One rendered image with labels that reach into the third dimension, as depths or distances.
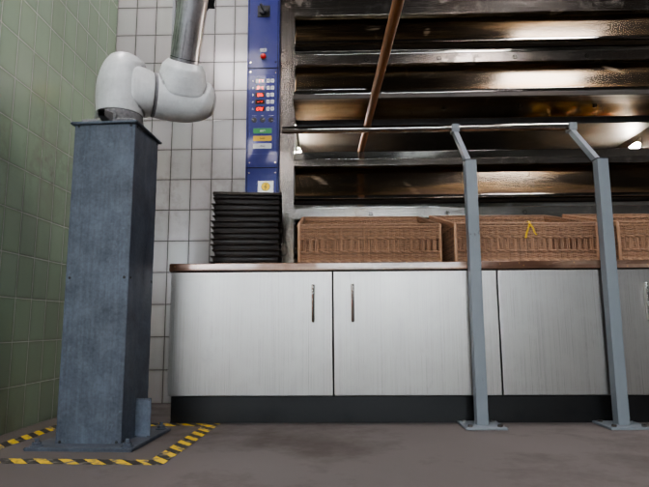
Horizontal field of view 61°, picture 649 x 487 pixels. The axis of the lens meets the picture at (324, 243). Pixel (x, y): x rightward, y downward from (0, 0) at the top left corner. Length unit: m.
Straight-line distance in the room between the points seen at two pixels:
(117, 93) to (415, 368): 1.39
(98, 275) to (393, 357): 1.03
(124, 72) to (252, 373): 1.12
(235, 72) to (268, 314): 1.34
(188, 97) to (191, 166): 0.79
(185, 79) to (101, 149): 0.37
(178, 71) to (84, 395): 1.08
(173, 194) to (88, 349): 1.13
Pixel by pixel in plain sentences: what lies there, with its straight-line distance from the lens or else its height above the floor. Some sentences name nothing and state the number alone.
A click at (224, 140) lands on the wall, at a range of 2.77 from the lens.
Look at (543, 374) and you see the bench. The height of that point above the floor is 0.17.
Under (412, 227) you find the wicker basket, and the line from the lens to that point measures 2.12.
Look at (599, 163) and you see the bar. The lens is 2.26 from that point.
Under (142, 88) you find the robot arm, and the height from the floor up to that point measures 1.14.
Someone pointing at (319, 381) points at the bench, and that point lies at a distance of 2.03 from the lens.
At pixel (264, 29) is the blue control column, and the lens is 2.94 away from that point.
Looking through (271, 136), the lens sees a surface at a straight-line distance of 2.71.
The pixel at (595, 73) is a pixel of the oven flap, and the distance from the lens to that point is 3.12.
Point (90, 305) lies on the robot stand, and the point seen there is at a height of 0.41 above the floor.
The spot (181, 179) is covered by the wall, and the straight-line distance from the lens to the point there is 2.76.
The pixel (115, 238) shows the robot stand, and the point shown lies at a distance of 1.82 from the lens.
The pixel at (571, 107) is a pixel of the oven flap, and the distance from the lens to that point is 2.95.
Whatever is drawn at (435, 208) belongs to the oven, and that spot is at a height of 0.90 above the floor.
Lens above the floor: 0.35
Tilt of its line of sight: 8 degrees up
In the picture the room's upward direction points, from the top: straight up
